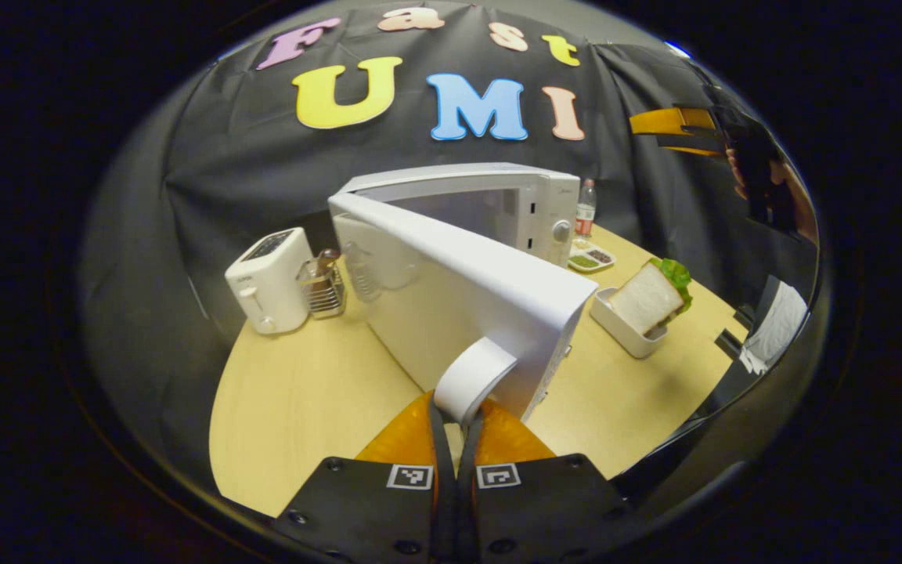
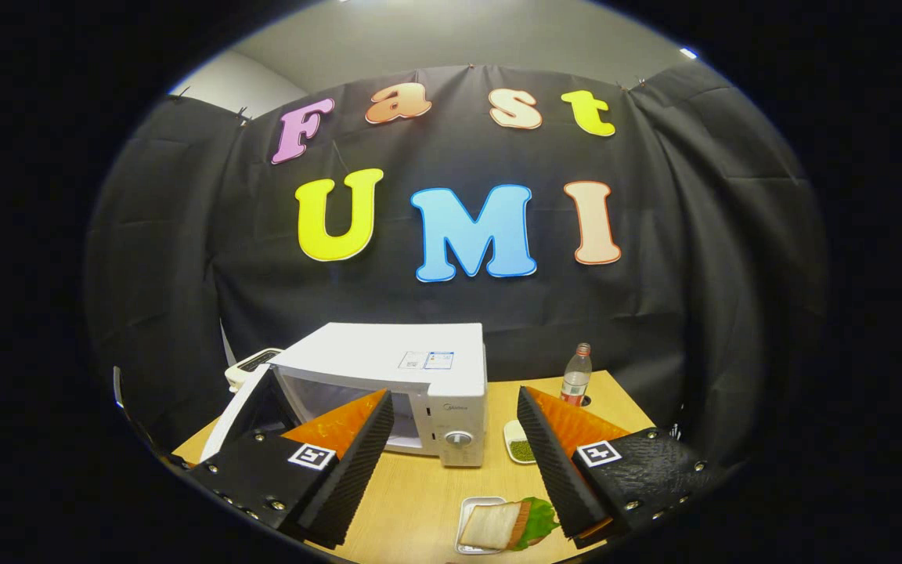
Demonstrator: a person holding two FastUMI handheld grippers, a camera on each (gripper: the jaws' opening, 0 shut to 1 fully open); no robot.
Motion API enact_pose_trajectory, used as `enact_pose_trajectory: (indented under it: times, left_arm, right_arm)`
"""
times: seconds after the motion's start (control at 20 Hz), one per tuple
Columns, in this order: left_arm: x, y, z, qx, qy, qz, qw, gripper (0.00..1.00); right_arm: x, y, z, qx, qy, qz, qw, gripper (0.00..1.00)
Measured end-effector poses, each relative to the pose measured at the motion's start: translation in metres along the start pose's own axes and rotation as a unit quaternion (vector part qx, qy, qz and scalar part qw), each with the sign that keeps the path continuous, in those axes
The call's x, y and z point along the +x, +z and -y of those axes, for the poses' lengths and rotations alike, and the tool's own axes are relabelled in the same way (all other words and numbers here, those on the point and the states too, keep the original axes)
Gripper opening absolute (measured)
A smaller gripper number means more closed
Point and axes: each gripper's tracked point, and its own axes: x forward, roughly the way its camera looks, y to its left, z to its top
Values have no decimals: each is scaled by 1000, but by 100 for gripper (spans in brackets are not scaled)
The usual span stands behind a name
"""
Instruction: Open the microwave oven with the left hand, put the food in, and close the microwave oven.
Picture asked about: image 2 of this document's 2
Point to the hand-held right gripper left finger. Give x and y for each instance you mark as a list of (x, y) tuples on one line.
[(353, 478)]

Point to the white toaster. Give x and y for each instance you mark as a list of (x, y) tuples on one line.
[(251, 364)]

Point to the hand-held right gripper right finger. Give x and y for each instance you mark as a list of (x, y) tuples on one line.
[(553, 470)]

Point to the white rectangular tray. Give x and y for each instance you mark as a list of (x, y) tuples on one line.
[(467, 509)]

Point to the white divided dish of beans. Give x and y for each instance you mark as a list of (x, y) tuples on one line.
[(521, 448)]

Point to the lettuce sandwich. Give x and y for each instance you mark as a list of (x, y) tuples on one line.
[(498, 525)]

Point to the white microwave oven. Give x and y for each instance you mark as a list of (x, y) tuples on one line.
[(388, 352)]

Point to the clear bottle with red label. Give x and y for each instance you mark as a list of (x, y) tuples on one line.
[(576, 376)]

